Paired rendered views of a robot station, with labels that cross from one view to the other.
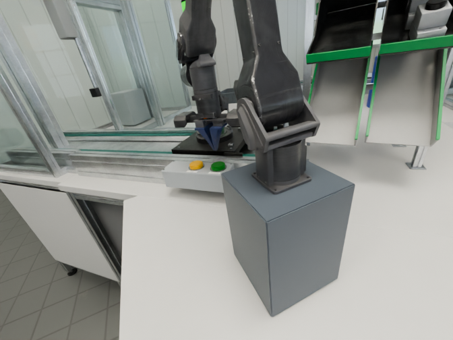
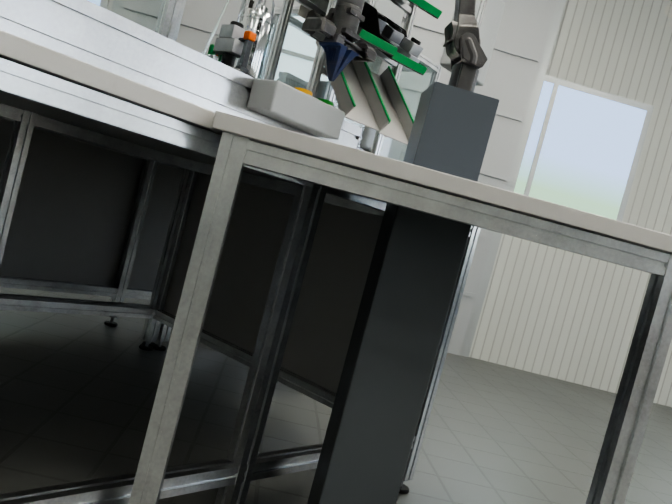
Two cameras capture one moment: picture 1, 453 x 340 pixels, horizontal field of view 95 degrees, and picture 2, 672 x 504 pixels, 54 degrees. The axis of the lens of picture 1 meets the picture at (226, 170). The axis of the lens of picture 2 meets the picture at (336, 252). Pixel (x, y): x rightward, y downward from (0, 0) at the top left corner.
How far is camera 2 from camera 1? 145 cm
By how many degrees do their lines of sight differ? 76
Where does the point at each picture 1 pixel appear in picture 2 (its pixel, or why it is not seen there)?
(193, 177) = (313, 105)
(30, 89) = not seen: outside the picture
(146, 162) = (205, 63)
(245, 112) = (473, 41)
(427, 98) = (393, 112)
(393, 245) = not seen: hidden behind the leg
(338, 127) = (362, 111)
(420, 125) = (399, 129)
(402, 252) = not seen: hidden behind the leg
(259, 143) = (481, 60)
